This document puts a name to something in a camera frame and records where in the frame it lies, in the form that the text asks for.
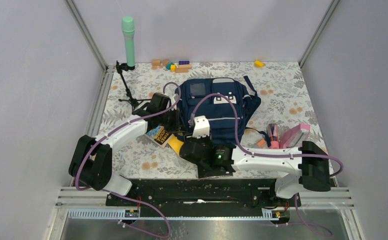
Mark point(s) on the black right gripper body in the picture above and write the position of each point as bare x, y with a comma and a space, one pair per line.
203, 141

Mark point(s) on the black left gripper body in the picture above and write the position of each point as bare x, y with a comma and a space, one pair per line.
173, 123

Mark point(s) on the navy blue student backpack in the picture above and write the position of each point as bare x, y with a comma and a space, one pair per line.
216, 109

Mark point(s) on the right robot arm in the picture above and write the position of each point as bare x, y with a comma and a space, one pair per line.
306, 167

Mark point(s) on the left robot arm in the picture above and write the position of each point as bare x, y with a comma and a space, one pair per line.
91, 164

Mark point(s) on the yellow book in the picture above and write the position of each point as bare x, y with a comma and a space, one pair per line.
175, 144

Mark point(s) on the colourful treehouse storey book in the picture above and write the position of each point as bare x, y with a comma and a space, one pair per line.
159, 136

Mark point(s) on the long wooden block front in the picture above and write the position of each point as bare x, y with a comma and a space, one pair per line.
181, 70

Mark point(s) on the long wooden block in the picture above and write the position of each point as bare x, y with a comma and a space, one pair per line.
185, 66
181, 70

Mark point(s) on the yellow toy block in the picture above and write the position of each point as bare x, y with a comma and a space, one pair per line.
173, 68

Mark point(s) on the teal toy block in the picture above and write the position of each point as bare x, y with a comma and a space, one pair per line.
169, 66

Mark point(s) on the long wooden block rear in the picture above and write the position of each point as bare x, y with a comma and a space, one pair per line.
185, 66

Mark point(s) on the purple studded toy brick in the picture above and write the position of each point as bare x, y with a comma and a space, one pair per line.
184, 62

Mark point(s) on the orange highlighter pen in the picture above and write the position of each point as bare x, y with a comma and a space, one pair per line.
262, 143

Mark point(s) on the brown wooden block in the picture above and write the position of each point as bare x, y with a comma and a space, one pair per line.
165, 62

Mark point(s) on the light wooden cube block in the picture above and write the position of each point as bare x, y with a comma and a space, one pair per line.
156, 62

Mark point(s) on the black tripod stand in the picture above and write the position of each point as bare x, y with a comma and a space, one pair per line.
134, 102

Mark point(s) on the pink box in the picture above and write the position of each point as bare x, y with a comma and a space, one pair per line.
295, 136

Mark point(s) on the yellow block far right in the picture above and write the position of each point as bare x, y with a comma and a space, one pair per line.
258, 64

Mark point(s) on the green microphone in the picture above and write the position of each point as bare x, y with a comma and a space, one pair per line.
128, 31

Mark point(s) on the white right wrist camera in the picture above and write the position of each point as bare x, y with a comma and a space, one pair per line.
201, 127

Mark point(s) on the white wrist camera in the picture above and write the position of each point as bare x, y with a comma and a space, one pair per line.
201, 127
174, 99

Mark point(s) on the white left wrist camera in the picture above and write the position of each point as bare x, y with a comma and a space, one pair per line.
174, 99

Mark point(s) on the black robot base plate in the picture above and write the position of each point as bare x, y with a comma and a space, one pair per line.
208, 197

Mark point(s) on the slotted metal cable rail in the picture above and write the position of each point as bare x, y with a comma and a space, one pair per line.
150, 214

